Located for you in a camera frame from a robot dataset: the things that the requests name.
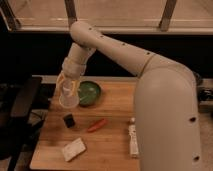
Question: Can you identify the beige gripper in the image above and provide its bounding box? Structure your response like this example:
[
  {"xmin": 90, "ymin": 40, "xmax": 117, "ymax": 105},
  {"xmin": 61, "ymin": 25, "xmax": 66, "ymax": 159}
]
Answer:
[{"xmin": 56, "ymin": 57, "xmax": 86, "ymax": 96}]

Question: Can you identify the white ceramic cup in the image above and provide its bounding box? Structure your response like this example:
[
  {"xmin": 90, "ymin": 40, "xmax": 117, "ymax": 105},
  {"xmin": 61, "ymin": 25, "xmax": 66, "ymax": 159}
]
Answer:
[{"xmin": 59, "ymin": 79, "xmax": 79, "ymax": 108}]

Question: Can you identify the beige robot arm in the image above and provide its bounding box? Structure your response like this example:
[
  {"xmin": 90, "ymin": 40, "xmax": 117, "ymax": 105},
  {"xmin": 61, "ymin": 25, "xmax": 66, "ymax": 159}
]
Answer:
[{"xmin": 58, "ymin": 21, "xmax": 202, "ymax": 171}]

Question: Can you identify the black eraser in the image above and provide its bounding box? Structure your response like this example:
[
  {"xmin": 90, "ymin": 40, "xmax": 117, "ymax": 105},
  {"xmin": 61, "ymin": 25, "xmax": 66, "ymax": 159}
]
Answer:
[{"xmin": 63, "ymin": 114, "xmax": 75, "ymax": 128}]

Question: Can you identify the green bowl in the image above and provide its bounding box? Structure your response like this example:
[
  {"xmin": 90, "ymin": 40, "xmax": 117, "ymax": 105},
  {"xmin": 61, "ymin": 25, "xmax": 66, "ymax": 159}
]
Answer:
[{"xmin": 78, "ymin": 81, "xmax": 101, "ymax": 106}]

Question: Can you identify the black chair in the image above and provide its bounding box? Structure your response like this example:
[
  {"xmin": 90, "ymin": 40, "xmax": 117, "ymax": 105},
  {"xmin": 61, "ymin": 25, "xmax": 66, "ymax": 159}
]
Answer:
[{"xmin": 0, "ymin": 77, "xmax": 42, "ymax": 171}]

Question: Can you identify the white sponge block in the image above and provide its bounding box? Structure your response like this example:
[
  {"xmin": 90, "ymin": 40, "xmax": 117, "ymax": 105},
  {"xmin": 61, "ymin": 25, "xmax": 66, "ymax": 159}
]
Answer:
[{"xmin": 62, "ymin": 138, "xmax": 86, "ymax": 162}]

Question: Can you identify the white bottle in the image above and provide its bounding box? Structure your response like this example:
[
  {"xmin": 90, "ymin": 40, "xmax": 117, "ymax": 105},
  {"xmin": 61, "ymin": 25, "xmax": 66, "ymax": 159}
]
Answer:
[{"xmin": 128, "ymin": 117, "xmax": 139, "ymax": 158}]

